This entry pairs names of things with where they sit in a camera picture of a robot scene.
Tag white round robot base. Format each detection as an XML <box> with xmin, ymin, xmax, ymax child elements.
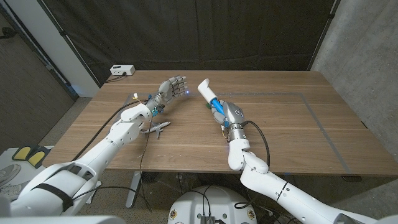
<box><xmin>167</xmin><ymin>185</ymin><xmax>258</xmax><ymax>224</ymax></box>

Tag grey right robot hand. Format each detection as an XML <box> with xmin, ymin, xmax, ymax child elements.
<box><xmin>210</xmin><ymin>99</ymin><xmax>246</xmax><ymax>128</ymax></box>

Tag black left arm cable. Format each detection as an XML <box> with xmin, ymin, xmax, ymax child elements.
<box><xmin>72</xmin><ymin>98</ymin><xmax>149</xmax><ymax>162</ymax></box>

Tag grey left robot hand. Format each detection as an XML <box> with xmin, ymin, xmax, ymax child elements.
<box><xmin>154</xmin><ymin>75</ymin><xmax>191</xmax><ymax>108</ymax></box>

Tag grey table leg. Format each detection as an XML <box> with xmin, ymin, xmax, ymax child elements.
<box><xmin>126</xmin><ymin>170</ymin><xmax>142</xmax><ymax>208</ymax></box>

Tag black backdrop curtain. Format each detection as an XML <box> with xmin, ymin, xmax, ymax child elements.
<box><xmin>42</xmin><ymin>0</ymin><xmax>338</xmax><ymax>86</ymax></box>

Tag white power box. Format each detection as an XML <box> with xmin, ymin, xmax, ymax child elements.
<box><xmin>109</xmin><ymin>64</ymin><xmax>136</xmax><ymax>77</ymax></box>

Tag silver toy airplane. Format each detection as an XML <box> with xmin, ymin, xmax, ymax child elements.
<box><xmin>141</xmin><ymin>121</ymin><xmax>172</xmax><ymax>139</ymax></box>

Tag yellow foot pedal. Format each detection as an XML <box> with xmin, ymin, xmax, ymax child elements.
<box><xmin>27</xmin><ymin>149</ymin><xmax>50</xmax><ymax>168</ymax></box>
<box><xmin>11</xmin><ymin>145</ymin><xmax>32</xmax><ymax>162</ymax></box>

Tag black backdrop frame pole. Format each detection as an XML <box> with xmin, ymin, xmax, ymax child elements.
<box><xmin>307</xmin><ymin>0</ymin><xmax>340</xmax><ymax>72</ymax></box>
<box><xmin>37</xmin><ymin>0</ymin><xmax>102</xmax><ymax>88</ymax></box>

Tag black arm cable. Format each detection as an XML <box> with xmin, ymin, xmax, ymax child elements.
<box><xmin>241</xmin><ymin>120</ymin><xmax>271</xmax><ymax>171</ymax></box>
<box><xmin>72</xmin><ymin>98</ymin><xmax>149</xmax><ymax>162</ymax></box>

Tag thin black hanging cable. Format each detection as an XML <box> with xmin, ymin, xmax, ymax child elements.
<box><xmin>138</xmin><ymin>116</ymin><xmax>154</xmax><ymax>213</ymax></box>

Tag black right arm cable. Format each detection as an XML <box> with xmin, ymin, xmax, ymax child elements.
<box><xmin>241</xmin><ymin>120</ymin><xmax>271</xmax><ymax>171</ymax></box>

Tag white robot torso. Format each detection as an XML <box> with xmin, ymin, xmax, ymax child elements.
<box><xmin>0</xmin><ymin>214</ymin><xmax>398</xmax><ymax>224</ymax></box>

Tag black power box cable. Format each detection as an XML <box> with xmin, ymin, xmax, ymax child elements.
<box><xmin>104</xmin><ymin>73</ymin><xmax>128</xmax><ymax>84</ymax></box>

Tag white lint roller blue handle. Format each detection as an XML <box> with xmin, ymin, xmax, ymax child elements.
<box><xmin>197</xmin><ymin>78</ymin><xmax>226</xmax><ymax>116</ymax></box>

